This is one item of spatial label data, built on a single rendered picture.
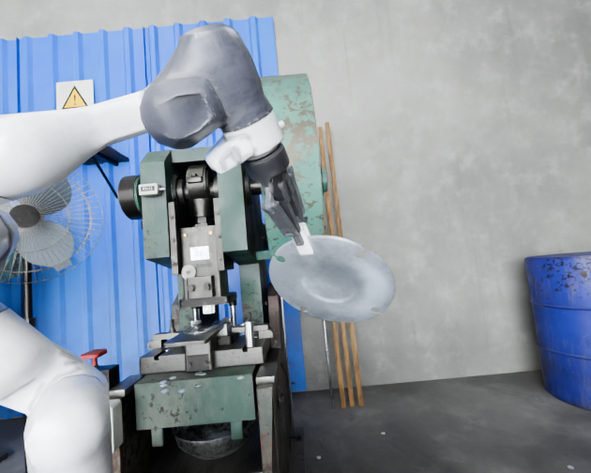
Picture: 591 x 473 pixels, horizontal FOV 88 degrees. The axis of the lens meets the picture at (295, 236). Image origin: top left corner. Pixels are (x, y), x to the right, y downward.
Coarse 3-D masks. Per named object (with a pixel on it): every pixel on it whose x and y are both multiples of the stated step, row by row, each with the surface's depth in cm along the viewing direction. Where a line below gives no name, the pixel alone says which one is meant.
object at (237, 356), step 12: (240, 336) 129; (156, 348) 121; (180, 348) 118; (228, 348) 111; (240, 348) 110; (252, 348) 110; (264, 348) 113; (144, 360) 110; (156, 360) 110; (168, 360) 110; (180, 360) 110; (216, 360) 110; (228, 360) 110; (240, 360) 110; (252, 360) 110; (264, 360) 110; (144, 372) 109; (156, 372) 109; (168, 372) 109
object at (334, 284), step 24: (312, 240) 62; (336, 240) 60; (288, 264) 68; (312, 264) 66; (336, 264) 64; (360, 264) 63; (384, 264) 61; (288, 288) 74; (312, 288) 73; (336, 288) 71; (360, 288) 68; (384, 288) 66; (312, 312) 78; (336, 312) 76; (360, 312) 73
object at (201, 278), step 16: (208, 224) 125; (192, 240) 120; (208, 240) 120; (192, 256) 119; (208, 256) 119; (192, 272) 117; (208, 272) 119; (224, 272) 125; (192, 288) 114; (208, 288) 114; (224, 288) 123
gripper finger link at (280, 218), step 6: (264, 204) 51; (270, 204) 50; (276, 204) 51; (264, 210) 52; (276, 210) 52; (282, 210) 53; (270, 216) 53; (276, 216) 53; (282, 216) 53; (276, 222) 55; (282, 222) 54; (288, 222) 55; (282, 228) 56; (288, 228) 55; (294, 228) 56; (282, 234) 57; (294, 234) 57
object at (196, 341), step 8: (192, 328) 113; (200, 328) 112; (208, 328) 110; (216, 328) 111; (176, 336) 105; (184, 336) 104; (192, 336) 103; (200, 336) 102; (208, 336) 100; (216, 336) 114; (168, 344) 95; (176, 344) 95; (184, 344) 95; (192, 344) 95; (200, 344) 107; (208, 344) 107; (216, 344) 113; (192, 352) 107; (200, 352) 107; (208, 352) 107; (192, 360) 107; (200, 360) 107; (208, 360) 106; (192, 368) 106; (200, 368) 106; (208, 368) 106
